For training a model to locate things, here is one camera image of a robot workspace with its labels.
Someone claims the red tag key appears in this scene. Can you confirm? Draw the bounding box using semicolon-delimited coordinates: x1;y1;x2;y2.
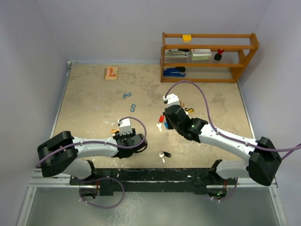
156;115;165;132

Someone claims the black tag key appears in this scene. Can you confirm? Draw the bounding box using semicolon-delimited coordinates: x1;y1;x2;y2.
159;152;171;163

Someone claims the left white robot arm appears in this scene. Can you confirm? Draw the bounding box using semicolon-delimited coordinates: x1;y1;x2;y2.
37;129;148;185

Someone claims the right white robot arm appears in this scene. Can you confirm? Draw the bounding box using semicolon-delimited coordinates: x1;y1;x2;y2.
163;105;282;186

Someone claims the blue S carabiner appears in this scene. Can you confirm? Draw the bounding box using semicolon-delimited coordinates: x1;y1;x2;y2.
130;104;136;112

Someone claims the teal S carabiner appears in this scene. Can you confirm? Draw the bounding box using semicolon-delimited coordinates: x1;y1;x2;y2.
123;93;132;98

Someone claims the blue stapler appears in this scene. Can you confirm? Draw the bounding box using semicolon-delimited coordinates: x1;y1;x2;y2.
163;66;186;77

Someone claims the wooden shelf rack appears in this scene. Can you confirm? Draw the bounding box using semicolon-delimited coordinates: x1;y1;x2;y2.
160;33;260;83

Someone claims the white stapler on shelf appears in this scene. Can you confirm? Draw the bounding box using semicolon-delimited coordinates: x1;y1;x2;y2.
164;48;190;58

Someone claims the white cardboard box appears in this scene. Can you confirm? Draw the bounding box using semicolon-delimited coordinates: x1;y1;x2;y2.
190;49;212;60

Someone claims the small spiral notebook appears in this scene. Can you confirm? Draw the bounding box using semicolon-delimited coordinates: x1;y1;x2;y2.
103;67;118;81

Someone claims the red black stamp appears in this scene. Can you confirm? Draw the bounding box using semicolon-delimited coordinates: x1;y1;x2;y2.
214;49;224;61

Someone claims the yellow block on shelf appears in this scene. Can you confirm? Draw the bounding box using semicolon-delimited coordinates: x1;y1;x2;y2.
182;34;192;44

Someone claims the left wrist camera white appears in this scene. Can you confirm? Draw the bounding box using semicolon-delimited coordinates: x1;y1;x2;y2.
118;118;133;135

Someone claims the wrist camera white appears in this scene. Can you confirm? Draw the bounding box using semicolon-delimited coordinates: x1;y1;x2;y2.
162;94;180;107
118;118;133;135

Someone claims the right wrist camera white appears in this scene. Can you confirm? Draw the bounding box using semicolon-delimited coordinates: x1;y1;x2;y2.
162;94;180;107

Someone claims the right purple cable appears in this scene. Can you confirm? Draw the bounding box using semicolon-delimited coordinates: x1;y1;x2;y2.
164;81;301;202

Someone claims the purple cable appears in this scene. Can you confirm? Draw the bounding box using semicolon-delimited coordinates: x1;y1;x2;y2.
35;117;148;209
164;81;301;202

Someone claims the black base frame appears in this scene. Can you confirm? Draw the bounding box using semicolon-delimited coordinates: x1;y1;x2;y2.
70;160;236;196

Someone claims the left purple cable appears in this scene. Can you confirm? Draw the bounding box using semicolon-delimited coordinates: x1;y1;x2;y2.
35;117;148;209

